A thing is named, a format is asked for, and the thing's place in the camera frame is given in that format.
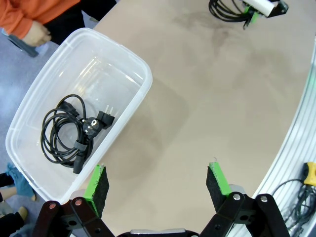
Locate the white slatted robot base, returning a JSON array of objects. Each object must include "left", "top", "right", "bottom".
[{"left": 232, "top": 34, "right": 316, "bottom": 237}]

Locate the black power cable round plug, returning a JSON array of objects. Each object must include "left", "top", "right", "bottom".
[{"left": 41, "top": 108, "right": 101, "bottom": 175}]

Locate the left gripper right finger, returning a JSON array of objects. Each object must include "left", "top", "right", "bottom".
[{"left": 199, "top": 161, "right": 290, "bottom": 237}]

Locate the clear plastic storage box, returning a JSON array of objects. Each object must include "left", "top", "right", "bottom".
[{"left": 5, "top": 27, "right": 153, "bottom": 204}]

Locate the black braided USB cable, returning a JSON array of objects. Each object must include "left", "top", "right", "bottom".
[{"left": 208, "top": 0, "right": 250, "bottom": 30}]

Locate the person's right forearm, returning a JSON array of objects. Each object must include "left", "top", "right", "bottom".
[{"left": 0, "top": 9, "right": 35, "bottom": 40}]

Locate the person in orange hoodie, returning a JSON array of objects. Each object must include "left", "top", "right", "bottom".
[{"left": 0, "top": 0, "right": 117, "bottom": 46}]

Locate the bystander in dark clothes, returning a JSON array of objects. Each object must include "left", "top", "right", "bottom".
[{"left": 0, "top": 161, "right": 38, "bottom": 237}]

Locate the person's right hand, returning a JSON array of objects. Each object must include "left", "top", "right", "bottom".
[{"left": 24, "top": 20, "right": 52, "bottom": 47}]

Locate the black power cable angled plug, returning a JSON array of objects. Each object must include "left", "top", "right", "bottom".
[{"left": 56, "top": 93, "right": 116, "bottom": 154}]

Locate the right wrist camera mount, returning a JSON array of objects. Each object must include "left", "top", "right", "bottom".
[{"left": 243, "top": 0, "right": 275, "bottom": 17}]

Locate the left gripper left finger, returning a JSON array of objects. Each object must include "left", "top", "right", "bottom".
[{"left": 31, "top": 164, "right": 117, "bottom": 237}]

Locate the yellow emergency stop box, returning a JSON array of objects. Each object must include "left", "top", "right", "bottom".
[{"left": 303, "top": 161, "right": 316, "bottom": 186}]

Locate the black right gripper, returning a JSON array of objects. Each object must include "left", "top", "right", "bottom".
[{"left": 243, "top": 0, "right": 289, "bottom": 25}]

